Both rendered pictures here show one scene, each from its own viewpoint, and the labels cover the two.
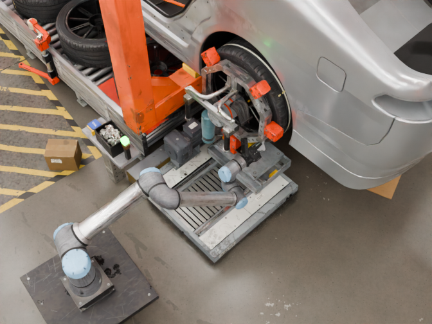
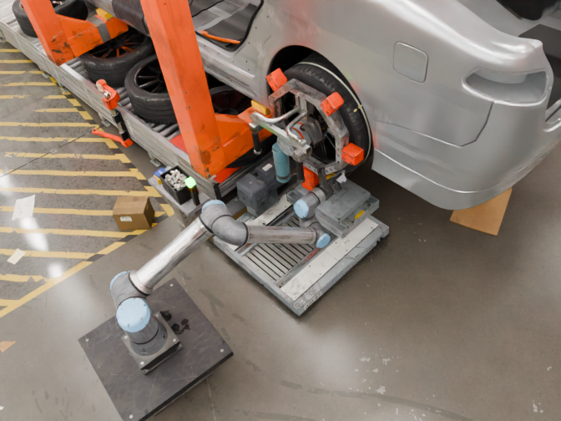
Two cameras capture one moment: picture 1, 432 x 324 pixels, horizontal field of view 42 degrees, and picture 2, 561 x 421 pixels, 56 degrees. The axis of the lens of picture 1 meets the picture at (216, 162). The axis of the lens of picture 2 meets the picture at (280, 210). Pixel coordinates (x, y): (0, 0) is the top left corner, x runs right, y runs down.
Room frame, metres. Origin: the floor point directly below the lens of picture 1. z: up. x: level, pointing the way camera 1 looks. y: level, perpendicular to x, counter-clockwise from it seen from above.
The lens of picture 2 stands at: (0.05, -0.14, 2.72)
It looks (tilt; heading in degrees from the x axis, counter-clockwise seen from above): 48 degrees down; 6
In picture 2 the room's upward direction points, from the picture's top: 8 degrees counter-clockwise
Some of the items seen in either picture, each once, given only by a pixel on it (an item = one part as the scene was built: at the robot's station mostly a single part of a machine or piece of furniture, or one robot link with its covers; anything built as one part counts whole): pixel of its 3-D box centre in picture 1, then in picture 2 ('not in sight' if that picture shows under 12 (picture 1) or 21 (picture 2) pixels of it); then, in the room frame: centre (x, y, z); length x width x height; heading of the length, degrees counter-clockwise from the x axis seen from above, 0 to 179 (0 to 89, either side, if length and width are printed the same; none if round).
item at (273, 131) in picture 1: (273, 131); (352, 154); (2.05, -0.34, 0.85); 0.09 x 0.08 x 0.07; 44
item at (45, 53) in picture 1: (47, 59); (118, 119); (3.21, 1.33, 0.30); 0.09 x 0.05 x 0.50; 44
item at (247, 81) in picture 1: (234, 103); (307, 129); (2.27, -0.12, 0.85); 0.54 x 0.07 x 0.54; 44
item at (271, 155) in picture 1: (250, 140); (331, 180); (2.39, -0.24, 0.32); 0.40 x 0.30 x 0.28; 44
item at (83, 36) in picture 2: not in sight; (90, 22); (4.01, 1.59, 0.69); 0.52 x 0.17 x 0.35; 134
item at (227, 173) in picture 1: (229, 171); (306, 205); (1.92, -0.08, 0.62); 0.12 x 0.09 x 0.10; 134
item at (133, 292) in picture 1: (92, 296); (160, 357); (1.31, 0.75, 0.15); 0.60 x 0.60 x 0.30; 37
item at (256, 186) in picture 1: (249, 156); (331, 200); (2.39, -0.24, 0.13); 0.50 x 0.36 x 0.10; 44
